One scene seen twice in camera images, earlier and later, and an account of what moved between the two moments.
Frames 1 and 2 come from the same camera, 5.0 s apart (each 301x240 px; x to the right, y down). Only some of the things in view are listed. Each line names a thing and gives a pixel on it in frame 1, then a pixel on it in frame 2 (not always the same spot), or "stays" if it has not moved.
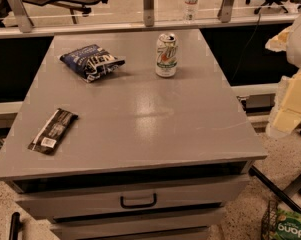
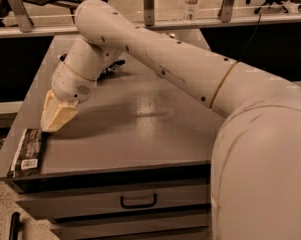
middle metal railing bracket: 148,5 stays
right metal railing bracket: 224,13 stays
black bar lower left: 15,226 stays
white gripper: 300,49 → 71,84
